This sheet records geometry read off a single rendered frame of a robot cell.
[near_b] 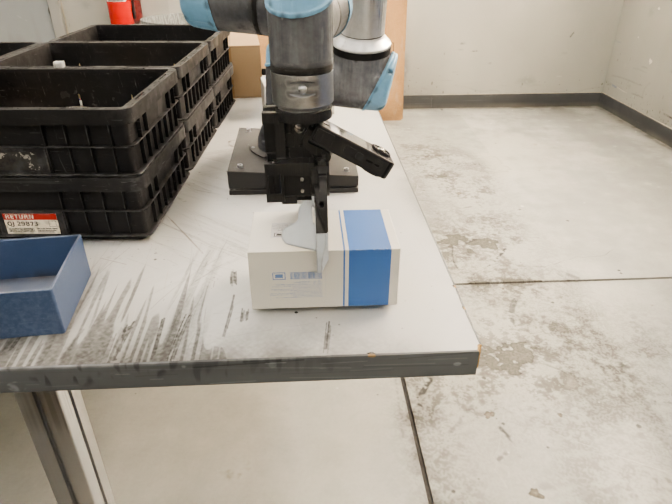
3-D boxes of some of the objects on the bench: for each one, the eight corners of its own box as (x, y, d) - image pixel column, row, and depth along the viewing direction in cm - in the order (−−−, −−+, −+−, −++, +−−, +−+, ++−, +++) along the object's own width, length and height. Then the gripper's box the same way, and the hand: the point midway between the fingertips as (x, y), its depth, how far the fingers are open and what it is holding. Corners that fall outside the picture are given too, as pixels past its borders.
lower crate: (237, 103, 172) (233, 63, 166) (219, 133, 146) (214, 87, 140) (109, 103, 172) (101, 63, 166) (68, 133, 146) (57, 87, 140)
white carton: (385, 260, 87) (388, 208, 82) (396, 304, 76) (400, 248, 72) (258, 263, 86) (253, 211, 81) (252, 309, 75) (247, 252, 71)
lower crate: (193, 176, 120) (186, 122, 114) (153, 244, 94) (141, 178, 88) (10, 176, 120) (-7, 122, 114) (-81, 243, 94) (-109, 178, 88)
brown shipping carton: (263, 97, 178) (259, 45, 170) (193, 100, 175) (187, 47, 167) (259, 76, 204) (255, 30, 196) (198, 78, 201) (192, 32, 193)
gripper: (266, 87, 76) (275, 216, 86) (256, 131, 59) (269, 285, 69) (328, 86, 76) (330, 215, 86) (336, 129, 60) (337, 283, 70)
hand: (323, 246), depth 78 cm, fingers closed on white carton, 14 cm apart
